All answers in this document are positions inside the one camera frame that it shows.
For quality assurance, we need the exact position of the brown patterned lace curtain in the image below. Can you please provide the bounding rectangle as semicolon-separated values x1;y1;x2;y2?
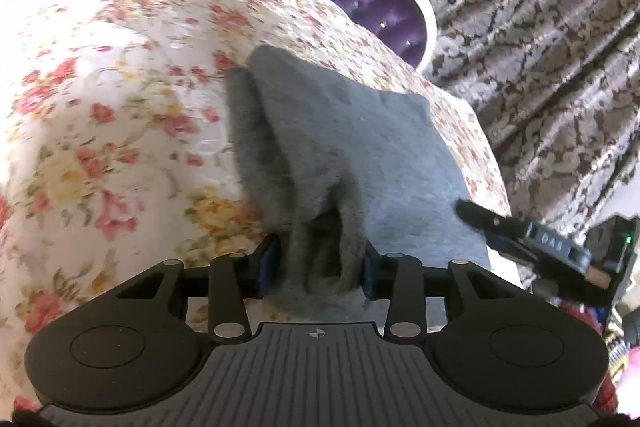
320;0;640;253

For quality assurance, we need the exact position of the small grey knit garment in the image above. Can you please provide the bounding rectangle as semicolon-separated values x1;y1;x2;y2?
225;44;493;325

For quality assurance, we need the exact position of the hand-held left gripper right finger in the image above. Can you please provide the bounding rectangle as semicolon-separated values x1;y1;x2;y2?
364;241;521;342

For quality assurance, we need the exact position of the floral bed sheet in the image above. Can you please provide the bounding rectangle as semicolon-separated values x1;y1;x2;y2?
0;0;513;414

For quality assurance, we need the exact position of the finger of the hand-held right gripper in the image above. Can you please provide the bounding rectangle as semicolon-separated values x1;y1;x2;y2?
454;199;541;269

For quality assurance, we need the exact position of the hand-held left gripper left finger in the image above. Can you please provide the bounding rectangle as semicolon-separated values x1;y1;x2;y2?
116;233;282;343

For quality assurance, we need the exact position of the red patterned cloth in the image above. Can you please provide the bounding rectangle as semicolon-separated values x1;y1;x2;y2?
557;299;640;419

